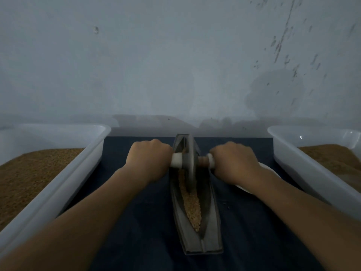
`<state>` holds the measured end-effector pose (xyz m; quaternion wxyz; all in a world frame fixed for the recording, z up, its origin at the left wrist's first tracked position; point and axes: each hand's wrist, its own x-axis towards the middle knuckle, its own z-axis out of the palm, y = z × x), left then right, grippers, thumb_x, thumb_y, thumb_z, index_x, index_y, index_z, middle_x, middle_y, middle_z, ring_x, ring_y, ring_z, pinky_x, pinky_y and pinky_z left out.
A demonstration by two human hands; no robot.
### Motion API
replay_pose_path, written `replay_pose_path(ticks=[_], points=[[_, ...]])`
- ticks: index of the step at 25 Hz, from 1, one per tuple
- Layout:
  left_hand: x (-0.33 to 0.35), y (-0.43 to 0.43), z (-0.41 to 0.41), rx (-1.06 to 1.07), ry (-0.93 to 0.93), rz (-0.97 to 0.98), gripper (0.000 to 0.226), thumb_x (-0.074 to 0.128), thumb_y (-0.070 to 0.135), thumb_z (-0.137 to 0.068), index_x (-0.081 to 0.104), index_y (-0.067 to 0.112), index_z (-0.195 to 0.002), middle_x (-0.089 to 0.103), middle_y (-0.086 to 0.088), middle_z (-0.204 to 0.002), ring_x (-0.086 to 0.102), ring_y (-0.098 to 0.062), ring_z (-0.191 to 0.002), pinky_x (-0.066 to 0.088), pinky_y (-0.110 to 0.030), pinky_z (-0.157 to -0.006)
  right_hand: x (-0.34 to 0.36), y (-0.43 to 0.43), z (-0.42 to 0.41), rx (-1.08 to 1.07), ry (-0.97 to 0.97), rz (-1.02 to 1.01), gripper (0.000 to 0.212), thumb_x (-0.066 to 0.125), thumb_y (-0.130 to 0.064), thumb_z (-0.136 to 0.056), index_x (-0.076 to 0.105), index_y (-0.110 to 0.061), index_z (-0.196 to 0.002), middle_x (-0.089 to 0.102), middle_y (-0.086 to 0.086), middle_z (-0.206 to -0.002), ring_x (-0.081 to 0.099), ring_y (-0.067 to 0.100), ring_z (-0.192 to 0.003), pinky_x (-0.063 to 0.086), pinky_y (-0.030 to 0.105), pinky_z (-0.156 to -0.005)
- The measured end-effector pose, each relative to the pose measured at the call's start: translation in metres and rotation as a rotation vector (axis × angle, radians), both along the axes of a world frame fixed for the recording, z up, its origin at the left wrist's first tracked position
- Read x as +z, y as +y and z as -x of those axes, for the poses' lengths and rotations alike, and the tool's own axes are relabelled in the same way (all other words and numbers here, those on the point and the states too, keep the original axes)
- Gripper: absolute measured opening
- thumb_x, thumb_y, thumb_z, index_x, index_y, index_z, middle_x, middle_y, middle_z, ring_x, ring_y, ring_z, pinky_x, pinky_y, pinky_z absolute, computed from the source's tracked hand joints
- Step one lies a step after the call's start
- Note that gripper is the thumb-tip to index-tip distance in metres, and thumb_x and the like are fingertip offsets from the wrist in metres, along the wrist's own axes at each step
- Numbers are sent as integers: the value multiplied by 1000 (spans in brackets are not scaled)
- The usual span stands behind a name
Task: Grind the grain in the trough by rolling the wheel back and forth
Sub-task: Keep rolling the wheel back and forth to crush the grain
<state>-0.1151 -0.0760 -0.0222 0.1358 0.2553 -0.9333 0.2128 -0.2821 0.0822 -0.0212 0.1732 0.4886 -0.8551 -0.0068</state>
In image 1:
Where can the person's right hand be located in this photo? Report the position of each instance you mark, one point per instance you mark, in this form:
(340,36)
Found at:
(236,162)

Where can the person's left hand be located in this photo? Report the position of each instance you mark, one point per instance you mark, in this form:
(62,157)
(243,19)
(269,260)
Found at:
(148,160)

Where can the small ground grain portion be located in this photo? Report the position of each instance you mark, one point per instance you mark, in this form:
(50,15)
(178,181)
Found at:
(192,203)

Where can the white plastic tray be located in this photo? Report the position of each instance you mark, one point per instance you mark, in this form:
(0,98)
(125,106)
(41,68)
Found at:
(302,175)
(73,177)

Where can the boat-shaped metal grinding trough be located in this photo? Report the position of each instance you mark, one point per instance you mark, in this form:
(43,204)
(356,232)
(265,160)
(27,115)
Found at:
(211,231)

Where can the person's left forearm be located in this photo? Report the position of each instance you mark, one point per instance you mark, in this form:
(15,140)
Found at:
(67,225)

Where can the person's right forearm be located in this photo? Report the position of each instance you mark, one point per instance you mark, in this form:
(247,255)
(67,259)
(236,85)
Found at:
(304,220)

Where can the white round plate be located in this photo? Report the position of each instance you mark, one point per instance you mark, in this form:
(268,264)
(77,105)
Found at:
(265,169)

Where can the dark blue tablecloth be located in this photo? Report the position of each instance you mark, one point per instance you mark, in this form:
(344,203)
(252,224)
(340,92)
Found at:
(146,234)

